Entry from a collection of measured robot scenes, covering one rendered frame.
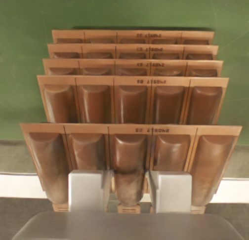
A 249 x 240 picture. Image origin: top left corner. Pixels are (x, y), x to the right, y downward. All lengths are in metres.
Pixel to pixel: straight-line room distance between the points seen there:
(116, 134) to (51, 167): 0.04
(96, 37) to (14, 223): 0.24
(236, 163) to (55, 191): 0.18
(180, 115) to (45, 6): 0.11
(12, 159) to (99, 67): 0.15
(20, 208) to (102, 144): 0.24
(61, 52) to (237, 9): 0.12
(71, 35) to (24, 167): 0.14
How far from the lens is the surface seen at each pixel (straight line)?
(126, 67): 0.20
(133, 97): 0.18
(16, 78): 0.27
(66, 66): 0.20
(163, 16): 0.22
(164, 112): 0.19
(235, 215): 0.40
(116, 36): 0.22
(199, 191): 0.19
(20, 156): 0.32
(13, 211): 0.39
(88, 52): 0.21
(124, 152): 0.16
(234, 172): 0.31
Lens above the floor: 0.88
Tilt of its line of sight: 44 degrees down
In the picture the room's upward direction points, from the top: 175 degrees counter-clockwise
